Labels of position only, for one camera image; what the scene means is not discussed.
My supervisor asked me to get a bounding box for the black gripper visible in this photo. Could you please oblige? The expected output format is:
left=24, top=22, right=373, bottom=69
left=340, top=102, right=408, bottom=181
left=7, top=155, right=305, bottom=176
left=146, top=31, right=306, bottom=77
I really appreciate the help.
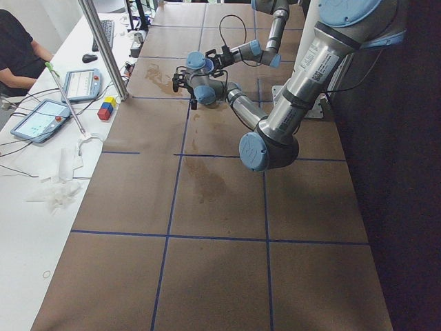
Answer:
left=172, top=67, right=197, bottom=110
left=205, top=49, right=234, bottom=77

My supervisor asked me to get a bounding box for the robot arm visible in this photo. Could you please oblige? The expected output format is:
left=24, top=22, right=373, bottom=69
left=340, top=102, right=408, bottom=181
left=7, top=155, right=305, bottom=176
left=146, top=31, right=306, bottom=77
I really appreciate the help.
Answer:
left=172, top=1, right=409, bottom=172
left=204, top=0, right=293, bottom=77

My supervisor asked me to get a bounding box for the metal cup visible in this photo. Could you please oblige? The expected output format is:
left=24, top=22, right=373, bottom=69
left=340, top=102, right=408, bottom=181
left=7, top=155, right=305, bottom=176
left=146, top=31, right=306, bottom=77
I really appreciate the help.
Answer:
left=134, top=32, right=143, bottom=44

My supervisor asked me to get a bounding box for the yellow blue cube block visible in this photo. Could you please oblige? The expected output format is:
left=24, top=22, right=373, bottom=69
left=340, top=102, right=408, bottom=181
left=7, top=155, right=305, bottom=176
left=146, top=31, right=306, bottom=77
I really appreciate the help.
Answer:
left=104, top=97, right=117, bottom=108

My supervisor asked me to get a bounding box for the red cube block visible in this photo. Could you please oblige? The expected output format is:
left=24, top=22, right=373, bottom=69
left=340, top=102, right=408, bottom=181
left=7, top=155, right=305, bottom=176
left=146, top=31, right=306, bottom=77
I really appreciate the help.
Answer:
left=97, top=103, right=114, bottom=121

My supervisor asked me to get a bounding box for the black keyboard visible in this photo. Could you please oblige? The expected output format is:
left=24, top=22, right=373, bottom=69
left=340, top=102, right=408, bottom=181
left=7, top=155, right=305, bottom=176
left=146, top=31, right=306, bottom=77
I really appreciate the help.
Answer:
left=91, top=19, right=115, bottom=53

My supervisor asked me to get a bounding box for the black computer mouse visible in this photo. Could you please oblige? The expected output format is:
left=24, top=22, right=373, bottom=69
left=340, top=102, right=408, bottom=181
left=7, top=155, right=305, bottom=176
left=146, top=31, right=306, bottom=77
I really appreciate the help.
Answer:
left=82, top=54, right=98, bottom=63

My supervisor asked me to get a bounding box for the far teach pendant tablet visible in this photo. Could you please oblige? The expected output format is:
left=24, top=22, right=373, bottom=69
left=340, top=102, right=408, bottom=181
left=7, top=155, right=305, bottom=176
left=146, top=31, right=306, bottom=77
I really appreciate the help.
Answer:
left=63, top=68, right=101, bottom=103

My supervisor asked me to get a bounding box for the teach pendant tablet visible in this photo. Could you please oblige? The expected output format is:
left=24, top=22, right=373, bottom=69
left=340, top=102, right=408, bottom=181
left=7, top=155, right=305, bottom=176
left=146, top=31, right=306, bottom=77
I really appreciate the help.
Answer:
left=63, top=68, right=101, bottom=103
left=10, top=99, right=71, bottom=143

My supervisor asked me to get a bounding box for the long metal rod tool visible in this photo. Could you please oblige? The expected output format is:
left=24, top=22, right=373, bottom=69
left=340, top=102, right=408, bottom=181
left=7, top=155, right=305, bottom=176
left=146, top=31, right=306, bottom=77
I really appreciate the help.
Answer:
left=45, top=61, right=86, bottom=137

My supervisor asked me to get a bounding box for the near teach pendant tablet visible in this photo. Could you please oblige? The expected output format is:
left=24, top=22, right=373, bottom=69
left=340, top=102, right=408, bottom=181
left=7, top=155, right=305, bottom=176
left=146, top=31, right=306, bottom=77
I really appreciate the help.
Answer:
left=10, top=99, right=71, bottom=143

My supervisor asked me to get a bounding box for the crumpled white tissue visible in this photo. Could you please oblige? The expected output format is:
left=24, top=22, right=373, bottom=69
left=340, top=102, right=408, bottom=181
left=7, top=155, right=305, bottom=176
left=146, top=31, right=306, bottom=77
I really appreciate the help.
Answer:
left=25, top=180, right=82, bottom=214

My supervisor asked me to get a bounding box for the person in black shirt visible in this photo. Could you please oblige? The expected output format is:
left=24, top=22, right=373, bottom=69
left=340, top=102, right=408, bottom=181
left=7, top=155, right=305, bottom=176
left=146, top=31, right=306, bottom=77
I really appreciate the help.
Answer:
left=1, top=9, right=53, bottom=97

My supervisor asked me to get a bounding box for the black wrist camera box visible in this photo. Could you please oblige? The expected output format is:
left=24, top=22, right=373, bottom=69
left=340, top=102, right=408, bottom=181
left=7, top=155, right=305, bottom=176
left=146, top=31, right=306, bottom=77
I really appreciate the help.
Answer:
left=221, top=45, right=231, bottom=54

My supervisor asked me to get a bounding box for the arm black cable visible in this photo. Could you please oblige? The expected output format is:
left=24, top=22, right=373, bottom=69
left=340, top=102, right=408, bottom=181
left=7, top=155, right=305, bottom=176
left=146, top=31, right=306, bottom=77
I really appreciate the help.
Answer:
left=218, top=14, right=263, bottom=67

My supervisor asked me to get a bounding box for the white pedestal column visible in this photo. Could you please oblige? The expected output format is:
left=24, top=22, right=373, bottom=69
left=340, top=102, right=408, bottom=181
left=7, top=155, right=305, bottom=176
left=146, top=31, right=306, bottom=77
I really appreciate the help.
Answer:
left=273, top=0, right=325, bottom=119

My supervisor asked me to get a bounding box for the aluminium frame post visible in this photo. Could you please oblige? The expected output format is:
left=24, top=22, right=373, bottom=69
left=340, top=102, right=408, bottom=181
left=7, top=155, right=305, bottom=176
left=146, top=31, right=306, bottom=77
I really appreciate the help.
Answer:
left=78, top=0, right=129, bottom=101

